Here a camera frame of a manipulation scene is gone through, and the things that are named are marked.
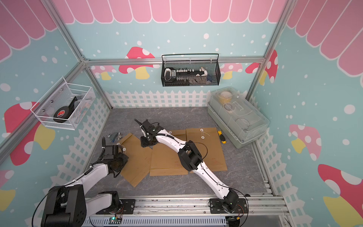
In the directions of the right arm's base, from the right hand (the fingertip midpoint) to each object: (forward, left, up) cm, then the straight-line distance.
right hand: (143, 144), depth 97 cm
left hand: (-11, +9, -1) cm, 14 cm away
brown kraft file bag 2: (-9, +2, -4) cm, 10 cm away
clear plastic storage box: (+5, -63, +18) cm, 66 cm away
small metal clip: (+7, +18, 0) cm, 19 cm away
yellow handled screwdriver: (+4, -56, -1) cm, 56 cm away
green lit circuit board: (-42, +8, -4) cm, 43 cm away
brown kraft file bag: (-12, -17, -1) cm, 21 cm away
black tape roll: (-1, +31, +34) cm, 47 cm away
